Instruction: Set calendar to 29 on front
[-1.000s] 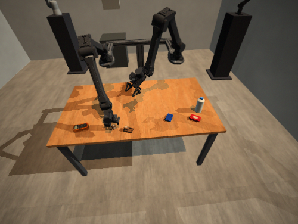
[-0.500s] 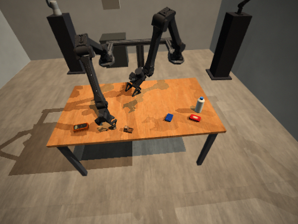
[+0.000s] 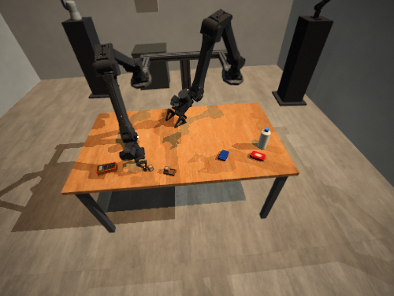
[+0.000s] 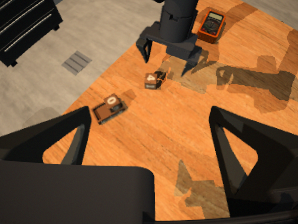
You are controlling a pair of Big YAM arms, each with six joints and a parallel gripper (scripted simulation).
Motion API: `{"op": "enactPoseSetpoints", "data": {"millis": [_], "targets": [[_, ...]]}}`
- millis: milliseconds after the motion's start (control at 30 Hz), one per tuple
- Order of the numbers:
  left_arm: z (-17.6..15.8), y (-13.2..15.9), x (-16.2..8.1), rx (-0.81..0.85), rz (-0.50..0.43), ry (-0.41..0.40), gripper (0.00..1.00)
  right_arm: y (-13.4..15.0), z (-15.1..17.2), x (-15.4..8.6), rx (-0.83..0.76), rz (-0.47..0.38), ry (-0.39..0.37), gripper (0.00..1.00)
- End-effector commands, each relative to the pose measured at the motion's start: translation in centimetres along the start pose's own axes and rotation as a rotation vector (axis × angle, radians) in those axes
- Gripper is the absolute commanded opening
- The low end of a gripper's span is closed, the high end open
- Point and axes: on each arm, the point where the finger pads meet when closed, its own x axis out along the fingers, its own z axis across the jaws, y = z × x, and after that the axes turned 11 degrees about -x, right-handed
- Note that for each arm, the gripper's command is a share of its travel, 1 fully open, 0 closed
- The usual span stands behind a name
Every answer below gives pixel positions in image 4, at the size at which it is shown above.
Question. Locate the orange pocket multimeter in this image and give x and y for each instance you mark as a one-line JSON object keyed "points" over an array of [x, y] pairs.
{"points": [[211, 26]]}

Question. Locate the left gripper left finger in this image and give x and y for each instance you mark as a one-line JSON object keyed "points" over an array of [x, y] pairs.
{"points": [[29, 144]]}

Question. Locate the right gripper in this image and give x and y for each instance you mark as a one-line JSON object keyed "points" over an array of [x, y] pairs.
{"points": [[172, 34]]}

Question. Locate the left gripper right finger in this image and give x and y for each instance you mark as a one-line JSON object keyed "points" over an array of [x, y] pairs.
{"points": [[275, 169]]}

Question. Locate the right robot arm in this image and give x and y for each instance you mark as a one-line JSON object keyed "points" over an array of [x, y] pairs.
{"points": [[179, 9]]}

